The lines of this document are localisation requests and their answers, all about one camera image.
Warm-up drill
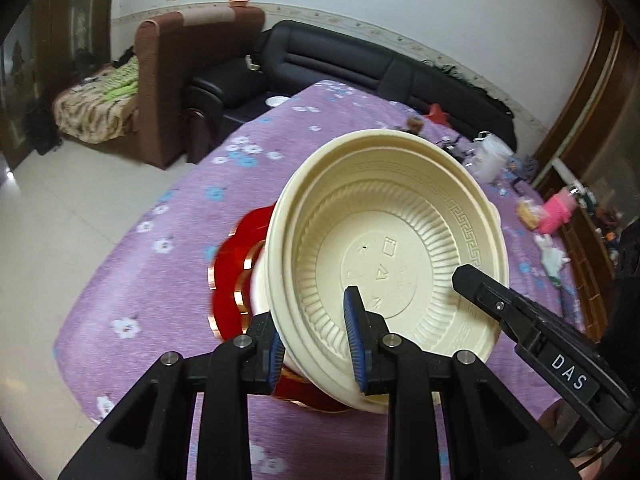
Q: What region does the large beige plastic bowl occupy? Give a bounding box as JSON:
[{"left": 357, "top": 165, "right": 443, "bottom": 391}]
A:
[{"left": 250, "top": 129, "right": 509, "bottom": 414}]

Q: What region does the person's right hand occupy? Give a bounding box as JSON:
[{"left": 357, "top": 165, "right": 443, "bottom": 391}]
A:
[{"left": 539, "top": 396, "right": 639, "bottom": 479}]

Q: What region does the bag of snacks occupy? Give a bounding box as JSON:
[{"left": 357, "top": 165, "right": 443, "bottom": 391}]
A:
[{"left": 515, "top": 197, "right": 547, "bottom": 231}]

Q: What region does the pink sleeved thermos bottle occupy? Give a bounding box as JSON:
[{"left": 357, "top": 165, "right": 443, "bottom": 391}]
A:
[{"left": 537, "top": 186, "right": 580, "bottom": 235}]

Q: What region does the purple floral tablecloth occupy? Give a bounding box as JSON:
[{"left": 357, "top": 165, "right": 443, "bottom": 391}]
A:
[{"left": 52, "top": 79, "right": 586, "bottom": 480}]

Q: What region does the red scalloped plate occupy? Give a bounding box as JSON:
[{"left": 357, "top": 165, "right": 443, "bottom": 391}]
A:
[{"left": 207, "top": 205, "right": 349, "bottom": 414}]

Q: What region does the white plastic jar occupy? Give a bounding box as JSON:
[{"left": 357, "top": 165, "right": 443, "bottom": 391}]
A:
[{"left": 471, "top": 132, "right": 514, "bottom": 183}]

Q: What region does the wooden sideboard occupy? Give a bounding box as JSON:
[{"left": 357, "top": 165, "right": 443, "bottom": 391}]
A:
[{"left": 534, "top": 3, "right": 639, "bottom": 340}]

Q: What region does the red plastic bag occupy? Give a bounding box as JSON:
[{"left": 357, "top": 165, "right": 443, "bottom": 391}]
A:
[{"left": 424, "top": 103, "right": 451, "bottom": 128}]

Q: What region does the dark cylindrical motor with gear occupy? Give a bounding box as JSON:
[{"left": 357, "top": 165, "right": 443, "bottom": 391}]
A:
[{"left": 405, "top": 116, "right": 424, "bottom": 136}]

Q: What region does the patterned blanket bed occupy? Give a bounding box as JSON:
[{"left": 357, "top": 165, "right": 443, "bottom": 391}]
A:
[{"left": 52, "top": 54, "right": 139, "bottom": 144}]

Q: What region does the black leather sofa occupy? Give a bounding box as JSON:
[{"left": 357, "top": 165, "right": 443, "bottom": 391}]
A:
[{"left": 182, "top": 20, "right": 518, "bottom": 164}]

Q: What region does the brown armchair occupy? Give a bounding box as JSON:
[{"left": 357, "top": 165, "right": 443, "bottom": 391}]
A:
[{"left": 134, "top": 6, "right": 266, "bottom": 169}]

